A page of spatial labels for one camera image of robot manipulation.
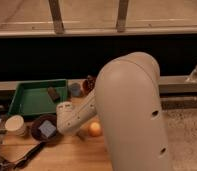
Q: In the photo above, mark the black handled utensil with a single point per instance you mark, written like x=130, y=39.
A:
x=6, y=165

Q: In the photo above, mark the white cup stack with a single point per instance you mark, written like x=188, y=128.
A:
x=15, y=125

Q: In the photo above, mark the orange round fruit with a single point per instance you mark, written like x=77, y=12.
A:
x=95, y=129

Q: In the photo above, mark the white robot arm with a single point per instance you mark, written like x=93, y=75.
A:
x=126, y=100

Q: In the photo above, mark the dark brown block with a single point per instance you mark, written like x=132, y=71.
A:
x=53, y=94

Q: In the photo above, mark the small blue cup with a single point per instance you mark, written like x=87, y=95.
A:
x=75, y=89

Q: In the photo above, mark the green plastic tray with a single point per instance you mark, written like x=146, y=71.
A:
x=31, y=98

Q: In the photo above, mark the dark brown bowl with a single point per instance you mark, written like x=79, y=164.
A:
x=36, y=133

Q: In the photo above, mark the grey blue sponge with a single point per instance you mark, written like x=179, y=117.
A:
x=47, y=129

